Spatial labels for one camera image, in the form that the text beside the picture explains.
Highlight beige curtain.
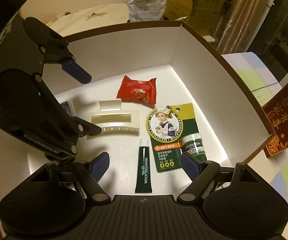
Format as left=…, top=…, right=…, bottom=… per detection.
left=215, top=0, right=269, bottom=54

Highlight silver foil bag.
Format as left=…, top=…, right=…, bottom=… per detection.
left=127, top=0, right=167, bottom=22

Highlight dark red gift box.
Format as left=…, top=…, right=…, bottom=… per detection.
left=263, top=83, right=288, bottom=158

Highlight green Mentholatum salve card pack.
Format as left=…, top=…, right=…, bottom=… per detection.
left=146, top=103, right=207, bottom=173

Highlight dark green lip balm tube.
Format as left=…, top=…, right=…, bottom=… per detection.
left=135, top=138, right=152, bottom=193

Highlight checked tablecloth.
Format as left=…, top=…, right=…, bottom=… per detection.
left=224, top=52, right=288, bottom=239

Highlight red snack packet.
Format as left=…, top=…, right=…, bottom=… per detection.
left=116, top=75, right=156, bottom=105

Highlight cream hair claw clip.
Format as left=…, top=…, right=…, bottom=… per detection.
left=84, top=99, right=140, bottom=133

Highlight large white storage box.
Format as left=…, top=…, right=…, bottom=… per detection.
left=0, top=20, right=279, bottom=240

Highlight brown cardboard box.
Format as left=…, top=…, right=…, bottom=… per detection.
left=164, top=0, right=227, bottom=36

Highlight blue white small packet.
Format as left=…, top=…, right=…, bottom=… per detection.
left=60, top=101, right=74, bottom=116

